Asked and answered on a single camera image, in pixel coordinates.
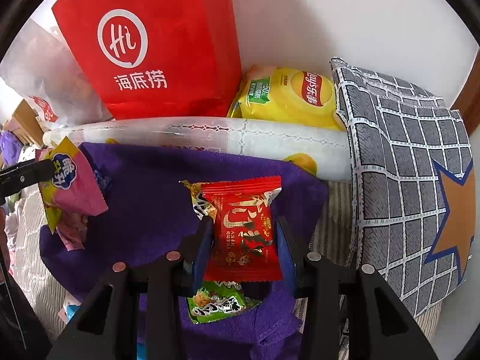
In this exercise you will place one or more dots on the translucent Miniso plastic bag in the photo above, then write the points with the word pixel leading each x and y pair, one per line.
pixel 42 70

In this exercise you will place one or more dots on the red snack packet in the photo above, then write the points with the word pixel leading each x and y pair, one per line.
pixel 244 247

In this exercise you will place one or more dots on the grey checked star cushion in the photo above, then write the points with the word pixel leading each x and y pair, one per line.
pixel 413 207

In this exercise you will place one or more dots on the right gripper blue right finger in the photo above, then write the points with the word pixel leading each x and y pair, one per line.
pixel 288 256

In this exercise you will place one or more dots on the rolled printed plastic mat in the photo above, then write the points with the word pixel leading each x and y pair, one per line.
pixel 328 149

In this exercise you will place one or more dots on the striped quilted mattress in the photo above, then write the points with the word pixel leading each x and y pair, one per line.
pixel 50 300

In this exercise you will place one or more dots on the purple towel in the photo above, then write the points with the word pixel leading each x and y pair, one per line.
pixel 150 210

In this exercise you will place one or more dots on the left hand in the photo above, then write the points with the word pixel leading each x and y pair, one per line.
pixel 3 241

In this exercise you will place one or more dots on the brown wooden door frame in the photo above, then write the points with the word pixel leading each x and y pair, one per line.
pixel 468 101

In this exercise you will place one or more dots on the pink yellow snack bag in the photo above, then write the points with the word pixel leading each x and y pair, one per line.
pixel 71 195

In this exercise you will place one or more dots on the red Haidilao paper bag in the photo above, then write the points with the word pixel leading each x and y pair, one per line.
pixel 155 58

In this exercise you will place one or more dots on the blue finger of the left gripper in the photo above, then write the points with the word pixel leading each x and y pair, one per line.
pixel 17 177

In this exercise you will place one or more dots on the green snack packet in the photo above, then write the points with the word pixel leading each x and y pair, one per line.
pixel 216 301

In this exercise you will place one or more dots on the wooden cabinet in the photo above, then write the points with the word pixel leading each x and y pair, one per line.
pixel 26 126

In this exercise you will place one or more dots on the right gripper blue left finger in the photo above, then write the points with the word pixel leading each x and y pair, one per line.
pixel 202 244

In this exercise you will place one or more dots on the gold yellow snack packet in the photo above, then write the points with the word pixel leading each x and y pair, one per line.
pixel 201 206

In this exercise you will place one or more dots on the yellow Lays chips bag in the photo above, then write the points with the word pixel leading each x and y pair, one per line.
pixel 287 95

